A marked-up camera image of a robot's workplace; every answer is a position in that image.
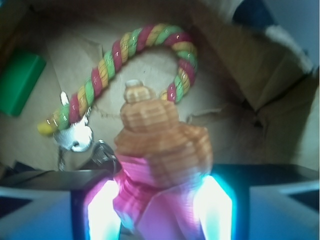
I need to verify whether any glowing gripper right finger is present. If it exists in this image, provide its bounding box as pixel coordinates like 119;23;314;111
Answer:
193;164;249;240

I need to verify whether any brown paper bag bin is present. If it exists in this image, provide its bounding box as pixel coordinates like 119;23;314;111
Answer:
0;0;320;170

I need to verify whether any orange spiral sea shell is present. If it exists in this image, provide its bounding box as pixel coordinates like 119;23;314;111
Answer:
113;79;213;231

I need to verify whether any white key tag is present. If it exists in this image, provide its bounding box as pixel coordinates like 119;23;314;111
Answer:
53;108;93;153

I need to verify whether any silver key bunch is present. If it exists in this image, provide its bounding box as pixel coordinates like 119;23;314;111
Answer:
57;139;118;172

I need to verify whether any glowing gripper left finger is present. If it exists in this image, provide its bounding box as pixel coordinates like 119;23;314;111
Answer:
71;170;121;240

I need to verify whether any striped rope candy cane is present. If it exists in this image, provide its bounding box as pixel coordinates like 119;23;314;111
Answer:
37;23;198;136

